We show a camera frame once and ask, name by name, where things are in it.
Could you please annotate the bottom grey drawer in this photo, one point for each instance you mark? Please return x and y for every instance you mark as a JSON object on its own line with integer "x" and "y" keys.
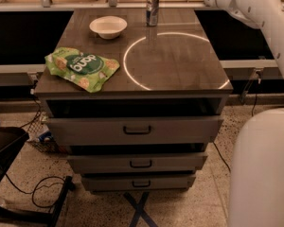
{"x": 144, "y": 182}

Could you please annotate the wire basket with items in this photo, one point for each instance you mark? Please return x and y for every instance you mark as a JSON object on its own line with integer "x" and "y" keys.
{"x": 41, "y": 138}

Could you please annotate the middle grey drawer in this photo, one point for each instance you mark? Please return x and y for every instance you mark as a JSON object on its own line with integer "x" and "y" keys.
{"x": 126, "y": 163}

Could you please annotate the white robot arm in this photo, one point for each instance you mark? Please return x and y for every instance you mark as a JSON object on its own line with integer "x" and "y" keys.
{"x": 256, "y": 196}

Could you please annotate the top grey drawer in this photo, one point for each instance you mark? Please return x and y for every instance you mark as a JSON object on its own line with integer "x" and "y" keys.
{"x": 134, "y": 130}

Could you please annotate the green rice chip bag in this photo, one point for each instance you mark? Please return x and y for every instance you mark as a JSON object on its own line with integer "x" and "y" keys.
{"x": 88, "y": 71}

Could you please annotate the silver blue redbull can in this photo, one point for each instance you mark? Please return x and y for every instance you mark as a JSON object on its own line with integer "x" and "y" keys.
{"x": 152, "y": 7}

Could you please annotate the grey drawer cabinet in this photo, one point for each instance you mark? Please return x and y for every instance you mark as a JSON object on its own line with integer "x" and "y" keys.
{"x": 168, "y": 70}

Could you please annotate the grey drawer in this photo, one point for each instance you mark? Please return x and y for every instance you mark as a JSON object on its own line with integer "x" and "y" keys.
{"x": 144, "y": 182}
{"x": 126, "y": 163}
{"x": 134, "y": 130}

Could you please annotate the white bowl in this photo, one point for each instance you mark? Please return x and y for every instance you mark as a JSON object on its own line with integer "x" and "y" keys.
{"x": 108, "y": 27}

